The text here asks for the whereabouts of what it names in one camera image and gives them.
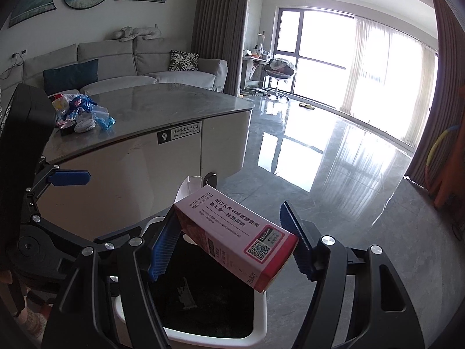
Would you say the grey marble coffee table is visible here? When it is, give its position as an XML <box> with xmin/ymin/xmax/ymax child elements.
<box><xmin>36</xmin><ymin>83</ymin><xmax>255</xmax><ymax>233</ymax></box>

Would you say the multicoloured hula hoop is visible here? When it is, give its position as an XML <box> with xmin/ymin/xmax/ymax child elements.
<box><xmin>425</xmin><ymin>125</ymin><xmax>460</xmax><ymax>197</ymax></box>

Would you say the white sheer curtain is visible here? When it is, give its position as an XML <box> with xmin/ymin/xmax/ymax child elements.
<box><xmin>339</xmin><ymin>15</ymin><xmax>437</xmax><ymax>149</ymax></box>

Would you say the dark framed window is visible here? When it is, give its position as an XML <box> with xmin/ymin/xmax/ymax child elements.
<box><xmin>274</xmin><ymin>6</ymin><xmax>437</xmax><ymax>117</ymax></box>

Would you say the swivel chair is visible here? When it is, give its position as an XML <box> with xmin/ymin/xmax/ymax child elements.
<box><xmin>263</xmin><ymin>66</ymin><xmax>296</xmax><ymax>101</ymax></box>

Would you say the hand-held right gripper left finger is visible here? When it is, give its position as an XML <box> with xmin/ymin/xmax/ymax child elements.
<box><xmin>42</xmin><ymin>212</ymin><xmax>181</xmax><ymax>349</ymax></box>

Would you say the white plush toy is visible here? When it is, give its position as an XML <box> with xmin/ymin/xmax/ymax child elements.
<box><xmin>111</xmin><ymin>24</ymin><xmax>161</xmax><ymax>42</ymax></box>

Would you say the cluttered white desk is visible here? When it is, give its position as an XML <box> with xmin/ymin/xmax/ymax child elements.
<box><xmin>243</xmin><ymin>31</ymin><xmax>273</xmax><ymax>97</ymax></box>

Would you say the white trash bin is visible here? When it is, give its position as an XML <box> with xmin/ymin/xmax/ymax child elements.
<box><xmin>109</xmin><ymin>172</ymin><xmax>267</xmax><ymax>349</ymax></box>

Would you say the pink cardboard box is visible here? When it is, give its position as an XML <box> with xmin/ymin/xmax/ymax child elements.
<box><xmin>172</xmin><ymin>185</ymin><xmax>299</xmax><ymax>294</ymax></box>

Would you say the grey fabric sofa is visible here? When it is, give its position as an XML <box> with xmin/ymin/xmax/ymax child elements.
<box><xmin>22</xmin><ymin>36</ymin><xmax>229</xmax><ymax>97</ymax></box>

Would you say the black bin liner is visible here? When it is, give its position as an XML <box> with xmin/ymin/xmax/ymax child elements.
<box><xmin>151</xmin><ymin>225</ymin><xmax>255</xmax><ymax>339</ymax></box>

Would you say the pink patterned clothing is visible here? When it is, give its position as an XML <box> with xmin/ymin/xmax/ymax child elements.
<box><xmin>15</xmin><ymin>287</ymin><xmax>48</xmax><ymax>339</ymax></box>

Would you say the round printed tin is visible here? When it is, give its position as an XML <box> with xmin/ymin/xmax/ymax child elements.
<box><xmin>74</xmin><ymin>117</ymin><xmax>97</xmax><ymax>133</ymax></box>

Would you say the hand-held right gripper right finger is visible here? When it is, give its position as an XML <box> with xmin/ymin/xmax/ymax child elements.
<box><xmin>280</xmin><ymin>201</ymin><xmax>425</xmax><ymax>349</ymax></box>

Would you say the pile of clothes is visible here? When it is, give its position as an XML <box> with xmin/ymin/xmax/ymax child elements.
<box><xmin>267</xmin><ymin>57</ymin><xmax>296</xmax><ymax>73</ymax></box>

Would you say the brown curtain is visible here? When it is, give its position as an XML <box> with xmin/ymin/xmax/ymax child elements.
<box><xmin>403</xmin><ymin>0</ymin><xmax>465</xmax><ymax>190</ymax></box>

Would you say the colourful printed plastic bag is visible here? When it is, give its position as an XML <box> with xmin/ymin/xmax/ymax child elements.
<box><xmin>49</xmin><ymin>93</ymin><xmax>99</xmax><ymax>128</ymax></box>

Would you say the teal crumpled plastic bag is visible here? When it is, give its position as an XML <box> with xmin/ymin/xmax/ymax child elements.
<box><xmin>89</xmin><ymin>105</ymin><xmax>116</xmax><ymax>131</ymax></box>

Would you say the black white patterned cushion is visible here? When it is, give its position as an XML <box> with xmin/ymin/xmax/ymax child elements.
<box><xmin>168</xmin><ymin>50</ymin><xmax>200</xmax><ymax>72</ymax></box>

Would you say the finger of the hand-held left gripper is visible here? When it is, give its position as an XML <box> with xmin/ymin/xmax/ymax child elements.
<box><xmin>22</xmin><ymin>207</ymin><xmax>144</xmax><ymax>251</ymax></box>
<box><xmin>24</xmin><ymin>154</ymin><xmax>91</xmax><ymax>204</ymax></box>

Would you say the grey curtain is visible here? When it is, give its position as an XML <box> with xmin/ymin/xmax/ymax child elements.
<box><xmin>196</xmin><ymin>0</ymin><xmax>253</xmax><ymax>97</ymax></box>

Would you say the orange plastic panel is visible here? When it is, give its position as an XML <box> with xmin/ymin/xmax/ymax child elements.
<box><xmin>434</xmin><ymin>145</ymin><xmax>465</xmax><ymax>208</ymax></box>

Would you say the teal cushion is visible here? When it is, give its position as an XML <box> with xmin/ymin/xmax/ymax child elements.
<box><xmin>43</xmin><ymin>58</ymin><xmax>99</xmax><ymax>95</ymax></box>

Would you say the black white sticker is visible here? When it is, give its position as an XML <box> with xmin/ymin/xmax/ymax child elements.
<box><xmin>157</xmin><ymin>121</ymin><xmax>201</xmax><ymax>144</ymax></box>

